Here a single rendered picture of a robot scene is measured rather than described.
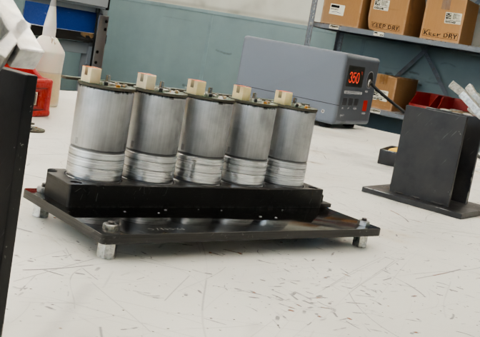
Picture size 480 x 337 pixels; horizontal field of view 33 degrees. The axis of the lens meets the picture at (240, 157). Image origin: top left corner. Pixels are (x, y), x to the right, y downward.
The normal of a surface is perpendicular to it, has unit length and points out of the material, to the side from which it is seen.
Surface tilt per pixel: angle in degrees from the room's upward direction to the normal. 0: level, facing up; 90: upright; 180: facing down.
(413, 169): 90
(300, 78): 90
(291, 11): 90
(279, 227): 0
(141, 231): 0
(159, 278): 0
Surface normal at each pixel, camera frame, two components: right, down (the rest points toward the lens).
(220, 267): 0.17, -0.98
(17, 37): 0.57, -0.67
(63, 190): -0.76, -0.04
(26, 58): 0.51, 0.74
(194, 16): -0.53, 0.03
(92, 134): -0.06, 0.14
